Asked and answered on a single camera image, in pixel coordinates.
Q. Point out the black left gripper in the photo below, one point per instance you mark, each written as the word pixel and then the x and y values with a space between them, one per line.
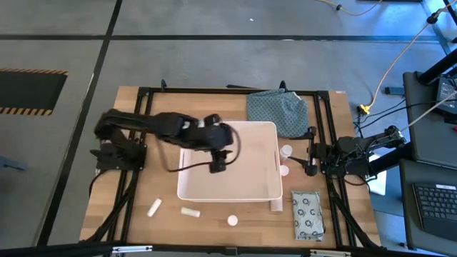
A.
pixel 214 137

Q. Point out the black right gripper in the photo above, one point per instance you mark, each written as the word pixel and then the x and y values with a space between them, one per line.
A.
pixel 321 158

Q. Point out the white pill bottle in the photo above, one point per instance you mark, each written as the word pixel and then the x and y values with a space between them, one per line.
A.
pixel 285 150
pixel 232 220

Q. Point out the white bottle red cap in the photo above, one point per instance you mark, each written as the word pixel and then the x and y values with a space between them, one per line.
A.
pixel 285 170

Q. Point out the blue patterned cloth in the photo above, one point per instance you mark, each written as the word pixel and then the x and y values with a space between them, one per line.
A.
pixel 276 110

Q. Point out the pale pink bandage roll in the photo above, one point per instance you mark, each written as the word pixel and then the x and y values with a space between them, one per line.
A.
pixel 276 206

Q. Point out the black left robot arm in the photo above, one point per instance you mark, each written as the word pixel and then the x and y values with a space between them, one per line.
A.
pixel 160 125

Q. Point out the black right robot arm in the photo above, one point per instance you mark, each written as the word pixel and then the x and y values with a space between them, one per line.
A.
pixel 357 144

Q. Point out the white woven plastic basket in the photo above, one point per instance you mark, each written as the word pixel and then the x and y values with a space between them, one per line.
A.
pixel 250 178

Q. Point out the grey patterned flat packet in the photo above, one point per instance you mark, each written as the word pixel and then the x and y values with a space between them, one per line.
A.
pixel 307 214

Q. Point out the white gauze roll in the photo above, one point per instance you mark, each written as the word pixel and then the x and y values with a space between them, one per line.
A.
pixel 190 212
pixel 154 207

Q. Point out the white paper sheet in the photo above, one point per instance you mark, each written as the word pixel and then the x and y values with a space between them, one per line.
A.
pixel 377 183

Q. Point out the black rig beam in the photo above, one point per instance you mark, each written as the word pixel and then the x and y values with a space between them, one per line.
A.
pixel 437 68
pixel 389 160

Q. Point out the small grey floor block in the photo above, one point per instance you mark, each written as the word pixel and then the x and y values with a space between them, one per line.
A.
pixel 394 90

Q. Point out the grey desk panel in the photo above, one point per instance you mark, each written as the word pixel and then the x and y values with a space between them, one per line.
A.
pixel 425 125

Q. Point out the grey laptop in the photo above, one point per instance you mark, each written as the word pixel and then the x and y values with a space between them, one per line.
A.
pixel 435 203

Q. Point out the black power adapter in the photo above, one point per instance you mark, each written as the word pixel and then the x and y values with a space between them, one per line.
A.
pixel 448 94

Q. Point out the black hazard-striped floor mat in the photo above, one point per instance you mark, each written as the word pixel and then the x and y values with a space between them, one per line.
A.
pixel 28 91

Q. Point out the black rig crossbar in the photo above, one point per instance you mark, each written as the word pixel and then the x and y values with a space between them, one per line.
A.
pixel 53 250

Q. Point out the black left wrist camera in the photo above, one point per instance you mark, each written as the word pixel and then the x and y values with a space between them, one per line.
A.
pixel 213 119

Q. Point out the black table frame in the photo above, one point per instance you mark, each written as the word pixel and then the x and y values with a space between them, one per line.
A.
pixel 200 90

